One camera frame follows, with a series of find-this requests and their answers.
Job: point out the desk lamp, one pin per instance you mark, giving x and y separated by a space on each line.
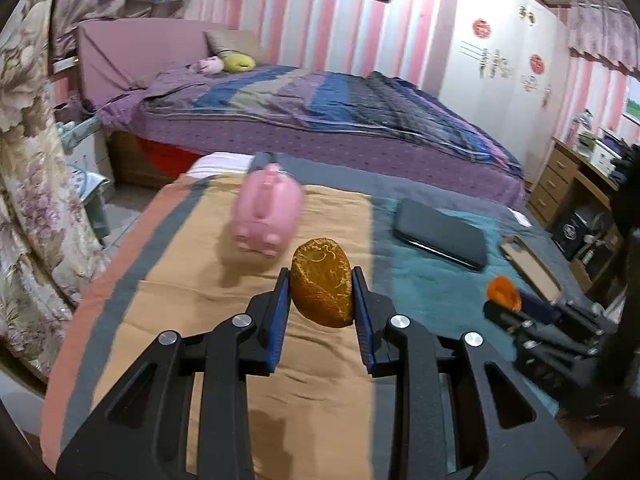
582 122

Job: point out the pink plush toy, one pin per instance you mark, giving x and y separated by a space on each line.
210 66

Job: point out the pink curtain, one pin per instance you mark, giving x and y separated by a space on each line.
80 0

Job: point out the wooden desk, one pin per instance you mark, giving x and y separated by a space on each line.
552 180

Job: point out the pink piggy bank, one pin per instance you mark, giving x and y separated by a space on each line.
270 205

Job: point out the tan phone case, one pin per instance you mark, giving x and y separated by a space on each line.
530 265

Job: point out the orange brown textured peel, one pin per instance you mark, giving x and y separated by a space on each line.
322 280

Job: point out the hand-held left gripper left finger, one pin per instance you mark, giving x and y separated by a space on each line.
280 320

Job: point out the red round sticker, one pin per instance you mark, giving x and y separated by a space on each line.
481 28
537 63

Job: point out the white wardrobe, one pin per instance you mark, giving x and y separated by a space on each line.
480 110

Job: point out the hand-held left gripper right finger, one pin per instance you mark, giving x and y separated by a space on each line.
362 320

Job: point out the brown pillow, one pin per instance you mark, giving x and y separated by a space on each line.
235 42

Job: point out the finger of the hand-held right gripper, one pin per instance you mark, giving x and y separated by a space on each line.
542 305
505 312

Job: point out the purple dotted bed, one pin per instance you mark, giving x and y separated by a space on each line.
300 150

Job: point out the tan cloth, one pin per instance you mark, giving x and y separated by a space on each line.
210 310

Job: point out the pink window valance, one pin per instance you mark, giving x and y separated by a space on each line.
605 35

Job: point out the black bag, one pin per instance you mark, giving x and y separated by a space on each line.
570 232

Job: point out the striped purple quilt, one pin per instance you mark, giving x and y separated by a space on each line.
350 100

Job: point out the yellow plush toy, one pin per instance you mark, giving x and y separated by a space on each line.
239 62

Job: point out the red cloth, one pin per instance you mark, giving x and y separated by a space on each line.
167 156

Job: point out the white box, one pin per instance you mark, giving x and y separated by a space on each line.
604 155

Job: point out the black flat case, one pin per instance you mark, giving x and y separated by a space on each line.
440 232

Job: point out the floral curtain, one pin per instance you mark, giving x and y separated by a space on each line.
35 185

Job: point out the small orange piece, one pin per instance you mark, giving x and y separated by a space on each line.
502 290

